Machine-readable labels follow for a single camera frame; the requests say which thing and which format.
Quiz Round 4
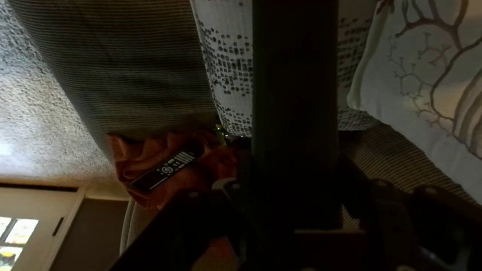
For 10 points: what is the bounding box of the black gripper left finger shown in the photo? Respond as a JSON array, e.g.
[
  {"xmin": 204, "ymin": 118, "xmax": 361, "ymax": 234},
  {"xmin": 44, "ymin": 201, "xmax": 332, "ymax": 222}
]
[{"xmin": 222, "ymin": 177, "xmax": 255, "ymax": 225}]

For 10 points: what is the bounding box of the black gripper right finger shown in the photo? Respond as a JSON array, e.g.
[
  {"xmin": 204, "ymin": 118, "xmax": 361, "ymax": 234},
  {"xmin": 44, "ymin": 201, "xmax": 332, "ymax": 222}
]
[{"xmin": 338, "ymin": 154, "xmax": 377, "ymax": 205}]

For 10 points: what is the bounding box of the small remote with white buttons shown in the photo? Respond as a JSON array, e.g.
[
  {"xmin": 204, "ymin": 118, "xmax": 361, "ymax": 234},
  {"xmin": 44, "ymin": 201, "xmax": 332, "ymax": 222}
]
[{"xmin": 127, "ymin": 148, "xmax": 199, "ymax": 196}]

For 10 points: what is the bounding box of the red cloth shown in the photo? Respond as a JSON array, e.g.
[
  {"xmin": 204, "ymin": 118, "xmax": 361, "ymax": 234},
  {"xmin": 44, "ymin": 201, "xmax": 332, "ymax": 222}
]
[{"xmin": 108, "ymin": 128, "xmax": 242, "ymax": 211}]

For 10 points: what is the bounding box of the white pillow with shell print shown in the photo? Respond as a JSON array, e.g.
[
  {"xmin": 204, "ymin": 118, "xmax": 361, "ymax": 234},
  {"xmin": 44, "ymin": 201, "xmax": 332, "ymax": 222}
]
[{"xmin": 347, "ymin": 0, "xmax": 482, "ymax": 207}]

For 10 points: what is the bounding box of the white pillow with black dots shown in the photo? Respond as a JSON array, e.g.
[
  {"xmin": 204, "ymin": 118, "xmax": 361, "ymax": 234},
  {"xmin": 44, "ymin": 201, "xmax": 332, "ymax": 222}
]
[{"xmin": 189, "ymin": 0, "xmax": 385, "ymax": 141}]

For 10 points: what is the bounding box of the grey-green fabric sofa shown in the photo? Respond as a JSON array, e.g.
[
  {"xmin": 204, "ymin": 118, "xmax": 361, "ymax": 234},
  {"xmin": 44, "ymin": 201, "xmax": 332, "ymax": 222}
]
[{"xmin": 8, "ymin": 0, "xmax": 482, "ymax": 204}]

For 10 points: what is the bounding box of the white cabinet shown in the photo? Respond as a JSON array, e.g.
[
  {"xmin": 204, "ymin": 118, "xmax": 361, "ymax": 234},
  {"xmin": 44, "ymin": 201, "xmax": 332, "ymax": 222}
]
[{"xmin": 0, "ymin": 183, "xmax": 133, "ymax": 271}]

